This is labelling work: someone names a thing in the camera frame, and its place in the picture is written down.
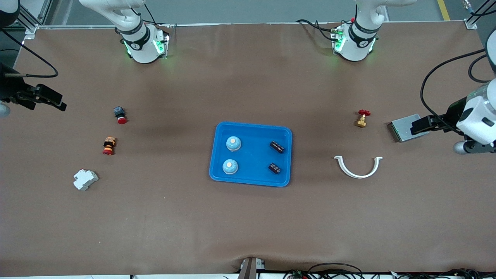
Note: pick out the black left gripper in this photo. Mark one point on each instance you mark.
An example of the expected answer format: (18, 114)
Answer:
(452, 112)

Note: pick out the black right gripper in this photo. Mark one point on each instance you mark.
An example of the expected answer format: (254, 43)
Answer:
(8, 87)

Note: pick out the dark brown electrolytic capacitor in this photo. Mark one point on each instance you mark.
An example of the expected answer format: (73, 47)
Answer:
(274, 168)
(277, 147)

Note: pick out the blue desk bell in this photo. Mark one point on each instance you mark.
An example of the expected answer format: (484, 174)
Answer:
(233, 143)
(230, 167)

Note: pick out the blue plastic tray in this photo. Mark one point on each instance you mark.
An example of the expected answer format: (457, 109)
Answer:
(252, 155)

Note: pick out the grey metal electronics box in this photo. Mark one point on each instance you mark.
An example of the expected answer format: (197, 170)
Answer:
(401, 133)

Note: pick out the red emergency stop button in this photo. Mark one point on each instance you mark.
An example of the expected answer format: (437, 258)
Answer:
(121, 116)

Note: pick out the orange and red push button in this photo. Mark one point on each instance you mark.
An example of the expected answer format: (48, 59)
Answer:
(109, 146)

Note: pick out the white half-round pipe clamp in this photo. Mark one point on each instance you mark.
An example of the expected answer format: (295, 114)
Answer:
(358, 175)

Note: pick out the white circuit breaker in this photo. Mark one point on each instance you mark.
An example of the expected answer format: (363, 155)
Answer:
(85, 180)

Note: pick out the metal table edge clamp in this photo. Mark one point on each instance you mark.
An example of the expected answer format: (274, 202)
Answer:
(250, 269)

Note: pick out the aluminium frame profile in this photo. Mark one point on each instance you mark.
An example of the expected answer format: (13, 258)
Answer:
(29, 21)

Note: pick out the aluminium corner bracket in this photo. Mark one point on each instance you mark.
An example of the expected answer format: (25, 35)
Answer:
(470, 24)

